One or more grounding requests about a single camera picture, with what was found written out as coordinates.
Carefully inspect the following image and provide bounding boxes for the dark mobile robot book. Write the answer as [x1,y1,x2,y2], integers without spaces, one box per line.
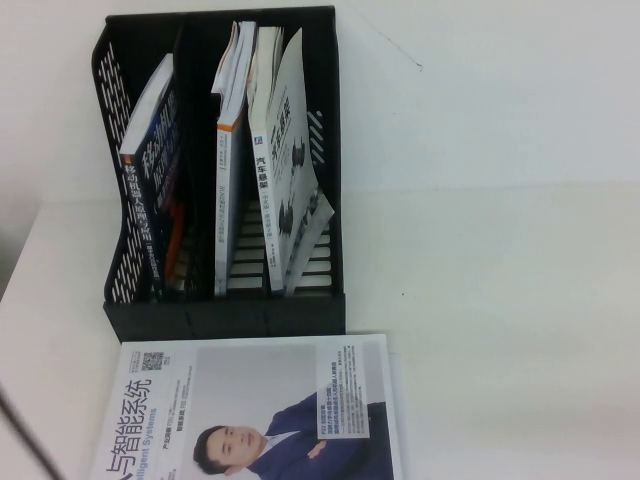
[118,53,202,302]

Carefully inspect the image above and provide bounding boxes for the white book orange spine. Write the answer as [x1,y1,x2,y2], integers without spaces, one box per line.
[210,20,259,297]

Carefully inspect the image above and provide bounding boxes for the white car suspension book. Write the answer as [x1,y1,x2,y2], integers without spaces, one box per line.
[246,25,337,296]

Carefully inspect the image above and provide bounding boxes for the black plastic book stand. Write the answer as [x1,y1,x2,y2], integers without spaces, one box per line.
[91,5,348,346]

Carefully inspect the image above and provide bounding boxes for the white intelligent systems magazine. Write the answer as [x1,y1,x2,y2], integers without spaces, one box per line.
[89,333,404,480]

